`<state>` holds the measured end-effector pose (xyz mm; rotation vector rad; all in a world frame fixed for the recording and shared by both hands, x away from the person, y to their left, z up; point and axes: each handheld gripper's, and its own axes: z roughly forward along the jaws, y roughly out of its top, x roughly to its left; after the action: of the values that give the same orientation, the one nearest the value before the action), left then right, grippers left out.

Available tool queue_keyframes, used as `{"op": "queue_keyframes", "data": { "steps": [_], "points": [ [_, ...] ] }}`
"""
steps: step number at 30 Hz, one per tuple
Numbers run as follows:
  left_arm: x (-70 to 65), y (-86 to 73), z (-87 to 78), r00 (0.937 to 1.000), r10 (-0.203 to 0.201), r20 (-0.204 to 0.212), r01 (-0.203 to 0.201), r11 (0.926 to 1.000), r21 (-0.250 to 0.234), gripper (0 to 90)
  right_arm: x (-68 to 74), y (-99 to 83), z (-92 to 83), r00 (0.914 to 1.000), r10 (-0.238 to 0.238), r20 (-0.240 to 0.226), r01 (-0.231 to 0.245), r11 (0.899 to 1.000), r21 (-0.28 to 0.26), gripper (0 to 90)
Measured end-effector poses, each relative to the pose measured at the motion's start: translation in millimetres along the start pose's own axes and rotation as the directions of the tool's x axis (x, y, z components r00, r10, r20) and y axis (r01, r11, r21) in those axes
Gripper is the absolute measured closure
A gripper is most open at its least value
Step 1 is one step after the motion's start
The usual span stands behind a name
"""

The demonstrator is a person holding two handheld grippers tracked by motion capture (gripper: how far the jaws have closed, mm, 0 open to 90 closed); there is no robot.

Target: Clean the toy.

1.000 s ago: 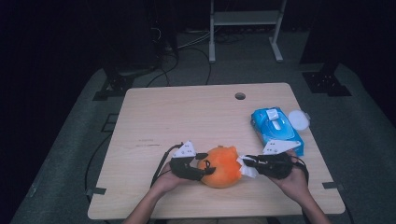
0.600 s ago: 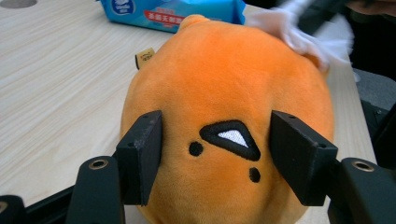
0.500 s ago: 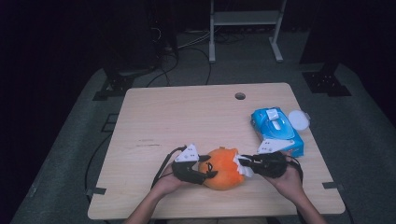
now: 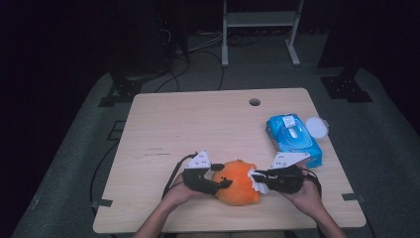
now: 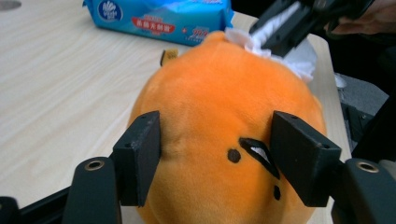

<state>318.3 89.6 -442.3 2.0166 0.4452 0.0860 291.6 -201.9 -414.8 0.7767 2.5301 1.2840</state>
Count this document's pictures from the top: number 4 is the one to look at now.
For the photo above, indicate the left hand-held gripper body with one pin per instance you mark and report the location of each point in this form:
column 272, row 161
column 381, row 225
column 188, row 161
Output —
column 198, row 181

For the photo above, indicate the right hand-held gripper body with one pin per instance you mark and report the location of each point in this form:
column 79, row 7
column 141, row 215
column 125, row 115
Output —
column 285, row 181

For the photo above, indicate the white wet wipe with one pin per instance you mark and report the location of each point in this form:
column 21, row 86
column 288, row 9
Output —
column 260, row 188

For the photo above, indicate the orange plush toy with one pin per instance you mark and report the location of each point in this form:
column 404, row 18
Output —
column 237, row 191

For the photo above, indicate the blue wet wipes pack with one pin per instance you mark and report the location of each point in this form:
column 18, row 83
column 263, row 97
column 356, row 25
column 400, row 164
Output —
column 276, row 128

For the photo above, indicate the person's left hand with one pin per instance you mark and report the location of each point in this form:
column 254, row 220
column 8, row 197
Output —
column 181, row 195

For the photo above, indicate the person's right hand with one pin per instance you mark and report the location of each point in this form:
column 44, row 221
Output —
column 307, row 198

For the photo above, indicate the white round lid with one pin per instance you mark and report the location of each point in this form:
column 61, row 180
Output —
column 317, row 126

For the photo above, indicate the black tape strip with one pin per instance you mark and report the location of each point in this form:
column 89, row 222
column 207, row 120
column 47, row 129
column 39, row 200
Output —
column 353, row 197
column 103, row 202

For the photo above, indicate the black tape floor outline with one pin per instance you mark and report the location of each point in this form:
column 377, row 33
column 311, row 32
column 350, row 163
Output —
column 116, row 130

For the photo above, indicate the black stand base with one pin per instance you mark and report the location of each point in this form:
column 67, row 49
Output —
column 346, row 89
column 122, row 91

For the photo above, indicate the white metal stand frame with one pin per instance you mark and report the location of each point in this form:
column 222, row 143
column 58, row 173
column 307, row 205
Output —
column 261, row 19

